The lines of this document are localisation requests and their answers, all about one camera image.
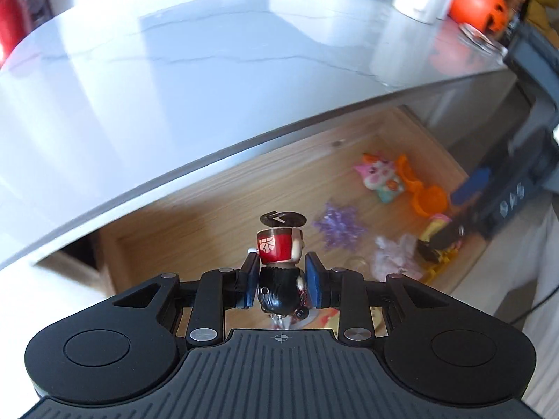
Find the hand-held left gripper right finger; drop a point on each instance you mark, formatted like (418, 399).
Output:
(315, 286)

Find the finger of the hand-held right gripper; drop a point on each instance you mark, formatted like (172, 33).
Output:
(443, 240)
(471, 187)

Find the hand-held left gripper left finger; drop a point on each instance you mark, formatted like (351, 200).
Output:
(250, 283)

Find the yellow plastic toy piece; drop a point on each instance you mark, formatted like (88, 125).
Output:
(441, 264)

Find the toy figure with red hat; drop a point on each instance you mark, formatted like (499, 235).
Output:
(279, 246)

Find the wooden drawer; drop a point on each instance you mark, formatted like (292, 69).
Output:
(227, 209)

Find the orange toy cup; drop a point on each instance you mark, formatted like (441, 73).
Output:
(431, 200)

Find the pale pink crumpled wrapper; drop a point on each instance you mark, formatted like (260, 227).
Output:
(397, 255)

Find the purple snowflake ornament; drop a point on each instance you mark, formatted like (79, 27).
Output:
(338, 225)

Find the orange plastic toy piece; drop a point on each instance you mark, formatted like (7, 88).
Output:
(404, 170)

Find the pink cat toy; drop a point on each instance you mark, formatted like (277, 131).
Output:
(379, 176)

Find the orange pumpkin bucket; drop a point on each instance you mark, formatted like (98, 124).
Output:
(480, 2)

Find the red appliance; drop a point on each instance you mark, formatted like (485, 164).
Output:
(19, 13)

